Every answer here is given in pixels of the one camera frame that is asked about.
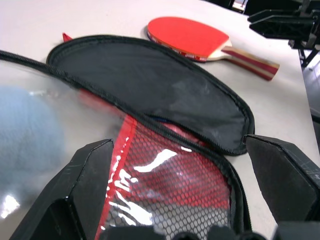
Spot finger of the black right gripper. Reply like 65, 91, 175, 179
248, 16, 316, 39
247, 9, 304, 24

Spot red table tennis paddle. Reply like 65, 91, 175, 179
144, 16, 280, 82

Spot red black mesh pouch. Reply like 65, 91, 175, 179
0, 32, 256, 240

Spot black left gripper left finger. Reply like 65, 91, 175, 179
7, 138, 115, 240

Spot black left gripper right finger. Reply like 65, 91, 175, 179
243, 134, 320, 224

